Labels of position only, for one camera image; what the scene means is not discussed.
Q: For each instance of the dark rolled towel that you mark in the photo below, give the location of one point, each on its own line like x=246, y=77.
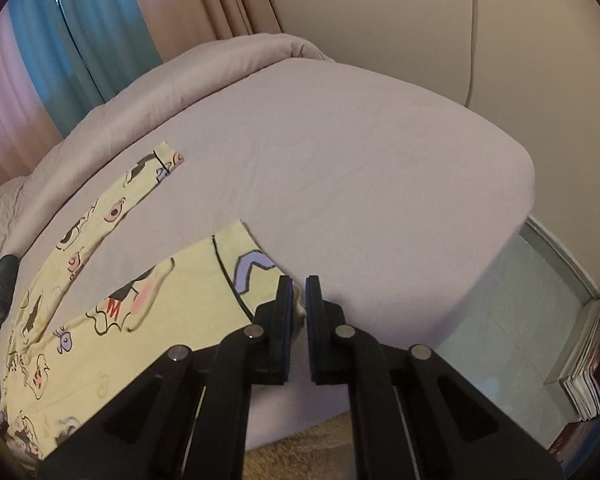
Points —
x=9, y=266

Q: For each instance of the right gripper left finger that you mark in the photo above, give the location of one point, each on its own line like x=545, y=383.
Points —
x=185, y=416

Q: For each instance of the yellow cartoon print pants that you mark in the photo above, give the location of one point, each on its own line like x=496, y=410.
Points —
x=55, y=379

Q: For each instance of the teal curtain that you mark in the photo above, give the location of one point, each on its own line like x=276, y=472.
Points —
x=80, y=54

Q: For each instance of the stack of magazines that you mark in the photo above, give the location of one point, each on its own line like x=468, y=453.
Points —
x=579, y=375

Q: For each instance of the pink curtain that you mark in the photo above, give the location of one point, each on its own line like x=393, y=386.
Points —
x=26, y=131

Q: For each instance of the pink folded duvet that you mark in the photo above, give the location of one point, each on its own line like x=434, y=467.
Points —
x=27, y=204

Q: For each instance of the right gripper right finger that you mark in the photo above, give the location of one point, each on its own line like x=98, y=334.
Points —
x=414, y=416

